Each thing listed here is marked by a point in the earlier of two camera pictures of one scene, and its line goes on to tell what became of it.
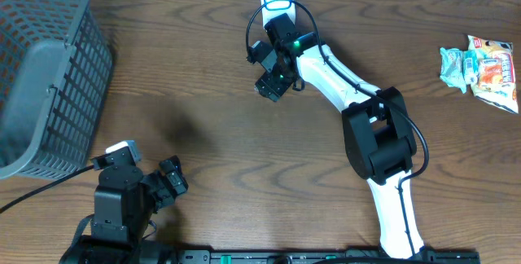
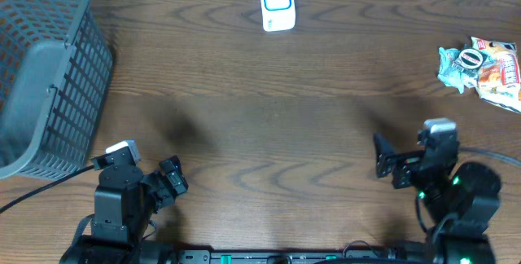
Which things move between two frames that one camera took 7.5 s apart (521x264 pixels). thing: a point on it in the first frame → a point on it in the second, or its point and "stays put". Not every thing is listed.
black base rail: x=325 y=257 stays put
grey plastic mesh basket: x=56 y=71 stays put
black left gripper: x=170 y=178 stays put
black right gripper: x=269 y=86 → x=410 y=161
